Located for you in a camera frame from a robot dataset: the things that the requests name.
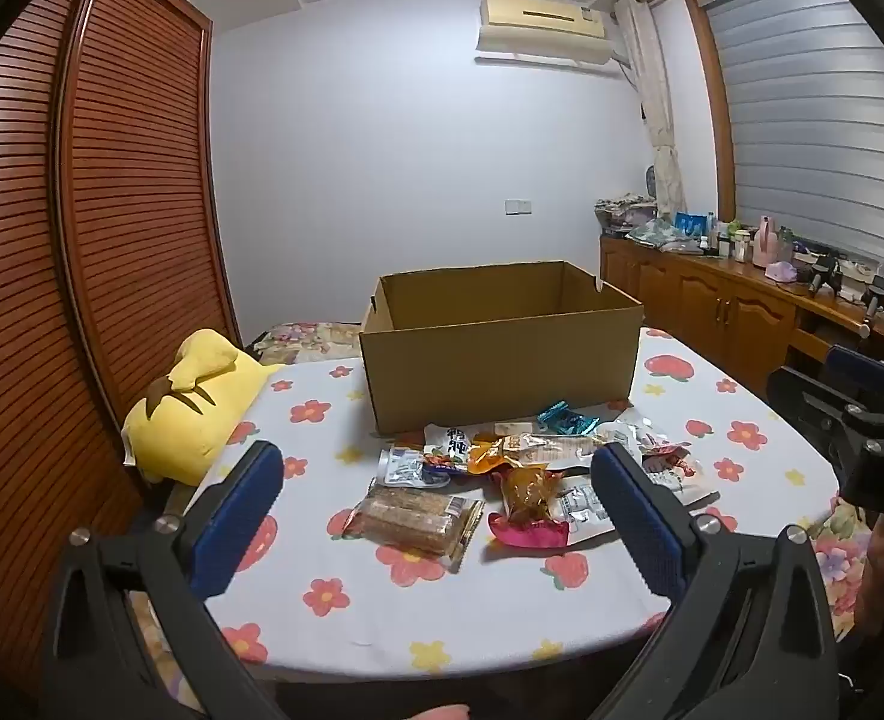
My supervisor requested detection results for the small silver snack packet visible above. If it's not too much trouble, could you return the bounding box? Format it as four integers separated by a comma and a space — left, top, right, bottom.
377, 444, 431, 487

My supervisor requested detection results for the small white snack packet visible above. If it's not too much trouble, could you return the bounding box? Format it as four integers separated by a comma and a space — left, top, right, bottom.
599, 409, 662, 452

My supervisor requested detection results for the yellow plush toy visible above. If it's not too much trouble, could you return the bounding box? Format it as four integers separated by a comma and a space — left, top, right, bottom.
121, 328, 289, 485

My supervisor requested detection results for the grey window blind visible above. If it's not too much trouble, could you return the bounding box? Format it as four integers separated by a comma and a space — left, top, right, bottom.
700, 0, 884, 271

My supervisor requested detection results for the wooden louvered wardrobe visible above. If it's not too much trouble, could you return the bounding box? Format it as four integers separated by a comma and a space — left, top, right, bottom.
0, 0, 244, 691

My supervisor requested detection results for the wooden cabinet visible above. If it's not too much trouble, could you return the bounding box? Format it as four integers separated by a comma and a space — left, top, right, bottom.
599, 232, 884, 406

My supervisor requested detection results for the black mini tripod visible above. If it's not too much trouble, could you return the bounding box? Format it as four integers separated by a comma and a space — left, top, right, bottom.
809, 255, 844, 297
858, 277, 884, 338

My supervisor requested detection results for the large white snack bag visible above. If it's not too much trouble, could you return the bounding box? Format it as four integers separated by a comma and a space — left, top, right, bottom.
549, 465, 720, 542

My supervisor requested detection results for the green folded cloth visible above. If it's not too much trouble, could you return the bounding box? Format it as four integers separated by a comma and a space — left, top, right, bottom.
625, 217, 702, 252

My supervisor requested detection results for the pale curtain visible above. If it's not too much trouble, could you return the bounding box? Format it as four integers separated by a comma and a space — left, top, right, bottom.
613, 0, 687, 218

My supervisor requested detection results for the red white snack packet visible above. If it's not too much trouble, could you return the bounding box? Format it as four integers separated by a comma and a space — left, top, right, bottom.
637, 441, 702, 482

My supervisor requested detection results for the brown cardboard box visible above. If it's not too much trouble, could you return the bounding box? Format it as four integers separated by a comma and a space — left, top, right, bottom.
359, 260, 645, 437

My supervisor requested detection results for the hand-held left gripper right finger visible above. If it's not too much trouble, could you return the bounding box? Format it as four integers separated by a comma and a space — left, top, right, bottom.
588, 442, 842, 720

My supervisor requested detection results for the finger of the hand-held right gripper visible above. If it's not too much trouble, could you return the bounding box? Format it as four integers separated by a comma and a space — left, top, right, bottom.
766, 366, 884, 460
823, 345, 884, 410

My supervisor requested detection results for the purple floral bedsheet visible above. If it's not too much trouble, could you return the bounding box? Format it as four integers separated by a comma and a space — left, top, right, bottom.
805, 495, 874, 623

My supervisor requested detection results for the clear cracker packet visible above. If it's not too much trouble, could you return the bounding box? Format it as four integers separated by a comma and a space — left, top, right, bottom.
343, 481, 486, 569

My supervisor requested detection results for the white dark-print snack packet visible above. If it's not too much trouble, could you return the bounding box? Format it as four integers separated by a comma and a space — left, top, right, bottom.
421, 422, 488, 479

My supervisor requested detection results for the cream wall air conditioner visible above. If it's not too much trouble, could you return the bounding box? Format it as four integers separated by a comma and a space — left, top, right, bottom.
474, 0, 614, 65

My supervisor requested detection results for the floral bed blanket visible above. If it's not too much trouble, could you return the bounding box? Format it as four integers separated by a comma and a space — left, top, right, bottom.
250, 321, 364, 361

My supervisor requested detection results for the pink-ended brown snack packet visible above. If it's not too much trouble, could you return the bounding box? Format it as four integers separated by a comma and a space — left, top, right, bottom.
489, 465, 572, 552

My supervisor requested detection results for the long orange snack packet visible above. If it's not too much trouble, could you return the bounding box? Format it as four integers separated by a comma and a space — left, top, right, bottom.
468, 431, 600, 475

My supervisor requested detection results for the teal snack packet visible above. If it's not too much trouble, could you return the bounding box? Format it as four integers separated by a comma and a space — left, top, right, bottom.
535, 400, 600, 437

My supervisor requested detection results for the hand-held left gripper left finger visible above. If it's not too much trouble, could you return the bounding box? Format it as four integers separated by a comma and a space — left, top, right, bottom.
40, 441, 285, 720

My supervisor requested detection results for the blue box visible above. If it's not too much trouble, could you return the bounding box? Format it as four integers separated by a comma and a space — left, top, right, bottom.
674, 210, 717, 241

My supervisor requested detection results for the white floral tablecloth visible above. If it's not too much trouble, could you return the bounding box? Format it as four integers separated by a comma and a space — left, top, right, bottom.
122, 326, 863, 683

